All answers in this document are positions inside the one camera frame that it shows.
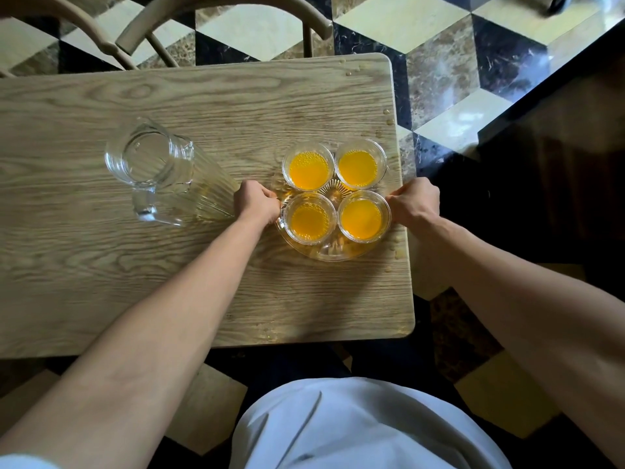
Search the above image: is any person's left hand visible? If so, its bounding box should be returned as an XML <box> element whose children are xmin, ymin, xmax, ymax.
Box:
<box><xmin>233</xmin><ymin>179</ymin><xmax>282</xmax><ymax>226</ymax></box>

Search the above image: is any person's right hand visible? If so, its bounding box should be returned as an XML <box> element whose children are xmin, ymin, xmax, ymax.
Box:
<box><xmin>385</xmin><ymin>178</ymin><xmax>441</xmax><ymax>227</ymax></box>

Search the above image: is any clear glass tray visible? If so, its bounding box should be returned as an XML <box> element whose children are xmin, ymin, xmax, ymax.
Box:
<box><xmin>271</xmin><ymin>178</ymin><xmax>394</xmax><ymax>263</ymax></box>

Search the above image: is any person's left forearm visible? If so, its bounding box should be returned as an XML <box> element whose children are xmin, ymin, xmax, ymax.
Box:
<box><xmin>0</xmin><ymin>214</ymin><xmax>279</xmax><ymax>469</ymax></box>

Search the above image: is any person's right forearm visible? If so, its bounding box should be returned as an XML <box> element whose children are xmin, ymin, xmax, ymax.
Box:
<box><xmin>409</xmin><ymin>212</ymin><xmax>625</xmax><ymax>469</ymax></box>

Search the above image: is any glass of orange juice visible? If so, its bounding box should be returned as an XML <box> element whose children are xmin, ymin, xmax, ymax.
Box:
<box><xmin>337</xmin><ymin>190</ymin><xmax>392</xmax><ymax>244</ymax></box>
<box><xmin>334</xmin><ymin>138</ymin><xmax>388</xmax><ymax>190</ymax></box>
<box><xmin>282</xmin><ymin>142</ymin><xmax>336</xmax><ymax>192</ymax></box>
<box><xmin>282</xmin><ymin>192</ymin><xmax>338</xmax><ymax>246</ymax></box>

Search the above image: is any clear glass pitcher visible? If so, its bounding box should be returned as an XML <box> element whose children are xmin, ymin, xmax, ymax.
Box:
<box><xmin>104</xmin><ymin>117</ymin><xmax>241</xmax><ymax>227</ymax></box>

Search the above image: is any beige wooden chair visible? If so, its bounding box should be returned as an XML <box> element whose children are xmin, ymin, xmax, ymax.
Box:
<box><xmin>115</xmin><ymin>0</ymin><xmax>335</xmax><ymax>69</ymax></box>
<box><xmin>0</xmin><ymin>0</ymin><xmax>139</xmax><ymax>78</ymax></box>

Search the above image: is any person's white shirt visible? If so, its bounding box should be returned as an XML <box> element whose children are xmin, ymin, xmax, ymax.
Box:
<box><xmin>229</xmin><ymin>377</ymin><xmax>512</xmax><ymax>469</ymax></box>

